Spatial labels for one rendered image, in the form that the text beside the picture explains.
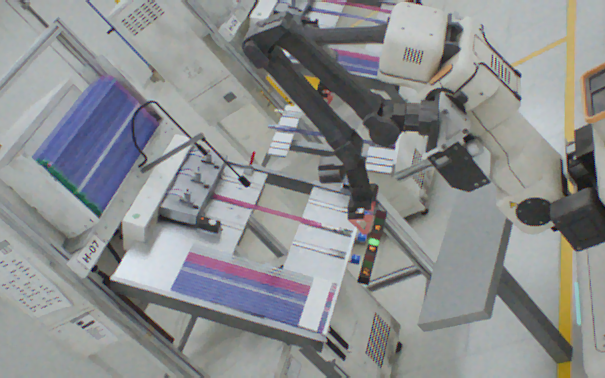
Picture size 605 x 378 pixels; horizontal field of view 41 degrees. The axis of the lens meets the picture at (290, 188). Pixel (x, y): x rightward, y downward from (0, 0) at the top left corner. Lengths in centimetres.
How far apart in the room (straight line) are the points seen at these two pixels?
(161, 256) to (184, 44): 136
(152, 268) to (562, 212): 130
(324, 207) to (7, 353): 188
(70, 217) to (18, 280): 32
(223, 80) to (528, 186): 193
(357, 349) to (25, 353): 175
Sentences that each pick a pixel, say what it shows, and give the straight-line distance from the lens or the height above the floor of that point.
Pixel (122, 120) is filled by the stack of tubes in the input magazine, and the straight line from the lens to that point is 291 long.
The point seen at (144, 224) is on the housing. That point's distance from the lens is 271.
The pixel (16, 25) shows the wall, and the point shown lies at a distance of 498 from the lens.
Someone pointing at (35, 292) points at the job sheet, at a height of 133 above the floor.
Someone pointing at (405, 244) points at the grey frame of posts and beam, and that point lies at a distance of 315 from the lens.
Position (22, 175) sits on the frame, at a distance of 265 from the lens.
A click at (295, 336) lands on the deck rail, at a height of 78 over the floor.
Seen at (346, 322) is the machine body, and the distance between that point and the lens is 320.
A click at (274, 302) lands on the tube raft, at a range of 261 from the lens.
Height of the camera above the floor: 204
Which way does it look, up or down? 22 degrees down
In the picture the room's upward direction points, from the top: 43 degrees counter-clockwise
